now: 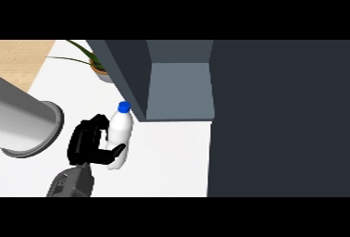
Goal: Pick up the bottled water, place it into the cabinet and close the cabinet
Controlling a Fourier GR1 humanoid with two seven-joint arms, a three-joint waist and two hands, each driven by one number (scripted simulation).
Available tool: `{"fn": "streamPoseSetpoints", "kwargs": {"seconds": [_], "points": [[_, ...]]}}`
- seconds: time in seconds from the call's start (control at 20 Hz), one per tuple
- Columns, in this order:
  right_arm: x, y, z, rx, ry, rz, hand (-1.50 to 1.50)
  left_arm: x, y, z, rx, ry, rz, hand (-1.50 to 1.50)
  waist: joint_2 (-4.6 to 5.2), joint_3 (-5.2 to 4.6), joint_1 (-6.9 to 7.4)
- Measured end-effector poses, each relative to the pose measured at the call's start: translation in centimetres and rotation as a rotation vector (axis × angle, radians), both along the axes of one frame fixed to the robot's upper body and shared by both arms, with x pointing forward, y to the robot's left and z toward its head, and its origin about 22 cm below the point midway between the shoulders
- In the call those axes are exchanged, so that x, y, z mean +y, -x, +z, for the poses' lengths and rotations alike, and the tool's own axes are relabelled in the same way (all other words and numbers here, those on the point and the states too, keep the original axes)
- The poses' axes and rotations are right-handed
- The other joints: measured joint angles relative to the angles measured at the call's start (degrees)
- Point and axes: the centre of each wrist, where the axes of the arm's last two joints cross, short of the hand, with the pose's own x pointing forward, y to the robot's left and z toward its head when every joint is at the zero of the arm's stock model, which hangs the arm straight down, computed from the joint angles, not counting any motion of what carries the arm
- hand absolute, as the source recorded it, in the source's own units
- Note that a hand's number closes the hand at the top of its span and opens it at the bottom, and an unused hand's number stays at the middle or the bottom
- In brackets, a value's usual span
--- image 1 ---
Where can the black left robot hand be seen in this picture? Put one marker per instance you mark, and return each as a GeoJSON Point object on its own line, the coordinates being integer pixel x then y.
{"type": "Point", "coordinates": [85, 142]}

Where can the white bottle with blue cap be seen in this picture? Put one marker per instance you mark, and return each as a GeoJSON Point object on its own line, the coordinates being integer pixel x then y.
{"type": "Point", "coordinates": [120, 129]}

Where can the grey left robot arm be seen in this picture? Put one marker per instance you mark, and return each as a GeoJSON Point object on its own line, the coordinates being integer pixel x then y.
{"type": "Point", "coordinates": [73, 183]}

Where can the dark grey cabinet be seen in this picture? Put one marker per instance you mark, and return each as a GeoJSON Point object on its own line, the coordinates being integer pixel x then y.
{"type": "Point", "coordinates": [178, 89]}

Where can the grey metal cylinder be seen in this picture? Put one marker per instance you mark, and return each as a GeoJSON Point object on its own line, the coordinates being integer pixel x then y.
{"type": "Point", "coordinates": [26, 123]}

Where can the potted green plant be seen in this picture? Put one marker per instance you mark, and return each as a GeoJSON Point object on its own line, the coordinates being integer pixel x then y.
{"type": "Point", "coordinates": [98, 66]}

